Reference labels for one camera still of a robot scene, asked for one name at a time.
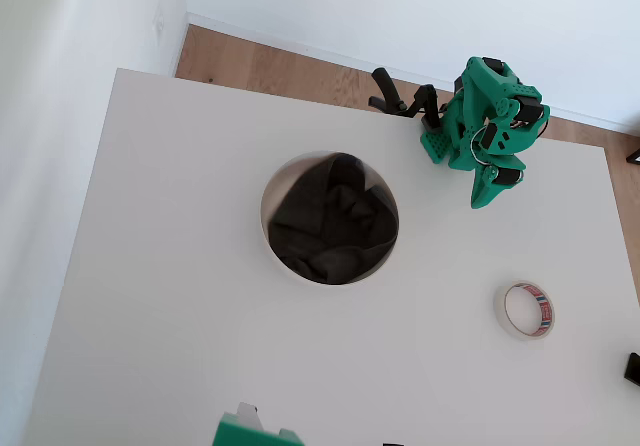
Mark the white masking tape roll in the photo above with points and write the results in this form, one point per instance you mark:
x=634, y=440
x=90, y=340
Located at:
x=501, y=311

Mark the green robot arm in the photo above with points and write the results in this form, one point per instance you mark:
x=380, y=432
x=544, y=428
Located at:
x=480, y=91

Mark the black table clamp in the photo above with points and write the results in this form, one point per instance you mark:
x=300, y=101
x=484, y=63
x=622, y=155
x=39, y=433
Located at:
x=425, y=101
x=390, y=91

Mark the black angled object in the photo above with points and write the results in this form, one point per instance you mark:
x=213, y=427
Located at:
x=634, y=157

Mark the black crumpled cloth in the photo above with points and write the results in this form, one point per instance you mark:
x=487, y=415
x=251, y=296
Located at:
x=330, y=216

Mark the small black box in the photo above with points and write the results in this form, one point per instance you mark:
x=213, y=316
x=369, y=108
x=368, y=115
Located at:
x=633, y=367

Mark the green printed part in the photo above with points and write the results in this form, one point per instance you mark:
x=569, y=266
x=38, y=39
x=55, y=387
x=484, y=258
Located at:
x=240, y=431

